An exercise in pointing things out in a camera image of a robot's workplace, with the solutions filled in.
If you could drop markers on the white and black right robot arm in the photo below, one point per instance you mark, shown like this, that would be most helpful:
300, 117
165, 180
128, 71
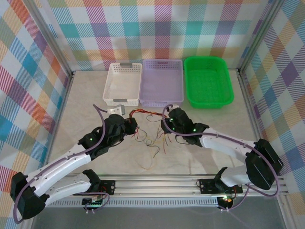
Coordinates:
226, 145

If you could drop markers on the green plastic basket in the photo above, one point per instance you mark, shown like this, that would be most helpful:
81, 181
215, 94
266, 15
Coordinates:
207, 83

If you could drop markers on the aluminium table side rail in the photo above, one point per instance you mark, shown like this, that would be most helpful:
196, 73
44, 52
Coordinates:
250, 107
63, 107

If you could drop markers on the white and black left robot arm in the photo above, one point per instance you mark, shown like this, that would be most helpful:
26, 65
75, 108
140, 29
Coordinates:
59, 164

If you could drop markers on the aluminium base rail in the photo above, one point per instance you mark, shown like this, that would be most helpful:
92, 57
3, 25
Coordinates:
155, 186

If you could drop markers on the white plastic basket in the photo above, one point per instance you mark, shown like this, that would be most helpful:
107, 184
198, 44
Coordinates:
121, 83

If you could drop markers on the purple plastic basket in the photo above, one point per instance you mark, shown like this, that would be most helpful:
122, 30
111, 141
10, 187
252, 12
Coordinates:
162, 81

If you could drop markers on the aluminium frame post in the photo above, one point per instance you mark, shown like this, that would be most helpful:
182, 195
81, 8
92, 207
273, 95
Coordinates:
260, 35
49, 35

